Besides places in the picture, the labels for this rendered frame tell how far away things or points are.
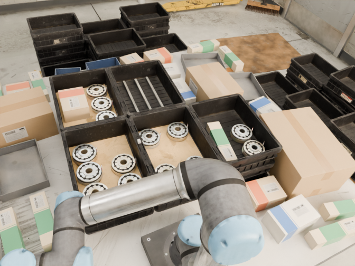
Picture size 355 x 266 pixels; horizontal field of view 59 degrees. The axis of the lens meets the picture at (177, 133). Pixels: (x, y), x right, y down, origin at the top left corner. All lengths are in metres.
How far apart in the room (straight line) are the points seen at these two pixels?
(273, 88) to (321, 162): 1.50
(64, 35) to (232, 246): 2.42
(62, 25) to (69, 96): 1.54
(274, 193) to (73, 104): 1.03
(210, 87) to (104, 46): 1.26
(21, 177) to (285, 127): 1.26
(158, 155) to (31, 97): 0.72
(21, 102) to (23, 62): 1.88
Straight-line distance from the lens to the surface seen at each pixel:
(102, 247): 1.36
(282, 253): 1.45
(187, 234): 1.08
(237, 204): 0.67
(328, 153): 1.59
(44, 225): 1.38
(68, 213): 0.83
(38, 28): 3.08
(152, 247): 1.29
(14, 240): 1.38
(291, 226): 1.42
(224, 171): 0.71
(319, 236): 1.49
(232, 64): 2.23
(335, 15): 4.31
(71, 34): 2.83
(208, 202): 0.69
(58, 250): 0.81
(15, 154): 1.70
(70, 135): 1.44
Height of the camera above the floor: 1.94
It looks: 47 degrees down
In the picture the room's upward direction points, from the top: 7 degrees clockwise
